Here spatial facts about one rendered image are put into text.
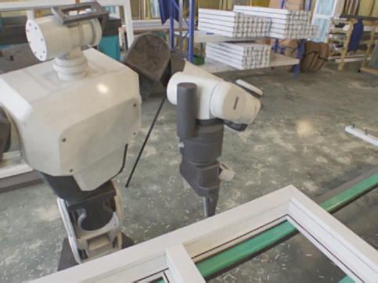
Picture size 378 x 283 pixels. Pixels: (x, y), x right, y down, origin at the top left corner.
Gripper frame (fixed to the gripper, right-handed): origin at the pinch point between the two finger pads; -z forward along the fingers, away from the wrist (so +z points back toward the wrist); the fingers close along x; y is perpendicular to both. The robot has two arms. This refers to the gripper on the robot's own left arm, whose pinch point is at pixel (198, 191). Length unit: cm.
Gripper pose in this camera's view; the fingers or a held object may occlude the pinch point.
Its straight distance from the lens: 60.8
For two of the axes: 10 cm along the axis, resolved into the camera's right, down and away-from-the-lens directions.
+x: 4.6, 4.5, -7.7
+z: 0.2, -8.7, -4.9
